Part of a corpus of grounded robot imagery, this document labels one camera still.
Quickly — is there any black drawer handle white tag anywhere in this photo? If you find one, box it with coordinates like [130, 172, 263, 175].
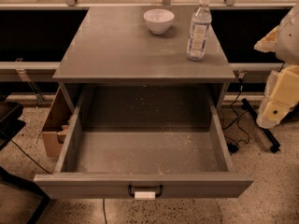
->
[128, 185, 163, 200]

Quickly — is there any open grey top drawer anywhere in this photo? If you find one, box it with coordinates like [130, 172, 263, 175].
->
[35, 86, 253, 199]

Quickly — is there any black cable under drawer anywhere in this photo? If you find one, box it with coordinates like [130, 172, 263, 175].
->
[102, 198, 108, 224]

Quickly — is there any brown cardboard box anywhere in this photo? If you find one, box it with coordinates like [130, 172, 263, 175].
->
[41, 90, 72, 157]

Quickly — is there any black chair left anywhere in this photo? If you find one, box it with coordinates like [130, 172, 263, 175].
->
[0, 107, 53, 224]

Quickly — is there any black floor stand bar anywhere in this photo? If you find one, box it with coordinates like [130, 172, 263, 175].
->
[241, 97, 281, 154]

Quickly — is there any black cable floor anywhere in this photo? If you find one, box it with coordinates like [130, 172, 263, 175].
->
[221, 77, 251, 155]
[10, 139, 51, 175]

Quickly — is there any black cable left floor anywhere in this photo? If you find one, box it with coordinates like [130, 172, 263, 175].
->
[10, 139, 51, 175]

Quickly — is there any black cable right floor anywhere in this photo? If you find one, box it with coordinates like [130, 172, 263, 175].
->
[221, 77, 251, 155]

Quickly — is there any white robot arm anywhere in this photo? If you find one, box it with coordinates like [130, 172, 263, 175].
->
[254, 3, 299, 129]

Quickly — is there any clear bracket left rail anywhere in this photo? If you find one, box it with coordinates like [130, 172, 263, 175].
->
[16, 68, 45, 105]

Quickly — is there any clear plastic water bottle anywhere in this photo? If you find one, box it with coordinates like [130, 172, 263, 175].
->
[187, 0, 212, 61]

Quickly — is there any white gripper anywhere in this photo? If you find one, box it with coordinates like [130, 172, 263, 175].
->
[254, 26, 299, 129]

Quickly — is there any white ceramic bowl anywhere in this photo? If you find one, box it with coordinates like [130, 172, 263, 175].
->
[143, 8, 175, 35]

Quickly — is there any grey drawer cabinet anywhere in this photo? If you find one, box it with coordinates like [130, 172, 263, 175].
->
[53, 6, 235, 105]

